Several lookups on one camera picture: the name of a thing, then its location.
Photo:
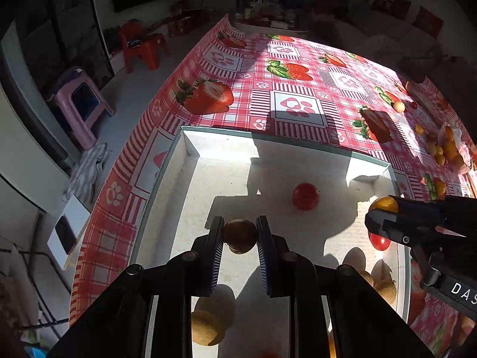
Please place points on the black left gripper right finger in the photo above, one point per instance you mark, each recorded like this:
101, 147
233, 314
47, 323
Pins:
271, 248

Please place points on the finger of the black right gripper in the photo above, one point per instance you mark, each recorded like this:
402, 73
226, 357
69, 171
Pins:
452, 211
415, 229

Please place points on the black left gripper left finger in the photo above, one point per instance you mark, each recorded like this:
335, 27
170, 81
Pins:
206, 265

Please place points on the brown kiwi fruit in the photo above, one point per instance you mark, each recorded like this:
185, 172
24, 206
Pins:
387, 290
207, 329
240, 235

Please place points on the orange yellow tomato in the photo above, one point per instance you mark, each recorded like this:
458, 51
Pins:
386, 203

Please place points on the red cherry tomato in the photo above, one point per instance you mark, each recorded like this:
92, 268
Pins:
378, 242

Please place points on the glass fruit bowl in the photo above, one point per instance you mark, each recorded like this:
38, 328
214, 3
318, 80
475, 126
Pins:
456, 153

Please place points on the white shallow tray box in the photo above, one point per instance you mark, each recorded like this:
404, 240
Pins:
243, 175

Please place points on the pale round fruit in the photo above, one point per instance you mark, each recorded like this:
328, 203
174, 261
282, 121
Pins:
399, 106

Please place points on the white box on floor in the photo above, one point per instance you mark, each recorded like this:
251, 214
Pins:
68, 232

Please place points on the striped cloth on floor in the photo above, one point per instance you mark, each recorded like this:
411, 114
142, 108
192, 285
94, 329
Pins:
86, 173

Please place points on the pink strawberry pattern tablecloth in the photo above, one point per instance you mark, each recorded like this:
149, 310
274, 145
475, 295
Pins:
279, 85

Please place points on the pink plastic stool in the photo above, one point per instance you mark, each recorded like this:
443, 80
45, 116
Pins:
81, 104

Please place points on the red plastic chair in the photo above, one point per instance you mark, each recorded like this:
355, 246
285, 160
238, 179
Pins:
136, 42

